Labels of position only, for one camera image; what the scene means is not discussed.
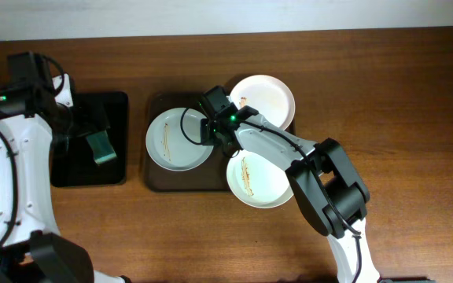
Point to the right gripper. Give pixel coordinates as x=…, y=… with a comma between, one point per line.
x=206, y=132

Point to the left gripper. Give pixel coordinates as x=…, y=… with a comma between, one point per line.
x=83, y=128

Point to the green scrub sponge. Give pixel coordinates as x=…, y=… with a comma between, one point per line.
x=101, y=147

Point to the light blue plate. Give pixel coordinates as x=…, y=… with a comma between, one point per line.
x=168, y=147

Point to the white plate bottom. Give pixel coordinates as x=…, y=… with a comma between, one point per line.
x=256, y=182

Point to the white plate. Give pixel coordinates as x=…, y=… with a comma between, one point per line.
x=256, y=182
x=269, y=96

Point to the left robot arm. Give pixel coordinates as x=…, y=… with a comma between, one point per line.
x=50, y=136

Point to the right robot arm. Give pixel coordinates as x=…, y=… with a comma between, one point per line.
x=329, y=192

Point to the black plastic tray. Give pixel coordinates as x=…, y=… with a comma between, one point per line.
x=73, y=164

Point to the brown serving tray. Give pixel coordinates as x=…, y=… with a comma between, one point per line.
x=207, y=177

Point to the white plate top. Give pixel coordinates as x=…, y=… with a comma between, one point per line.
x=269, y=96

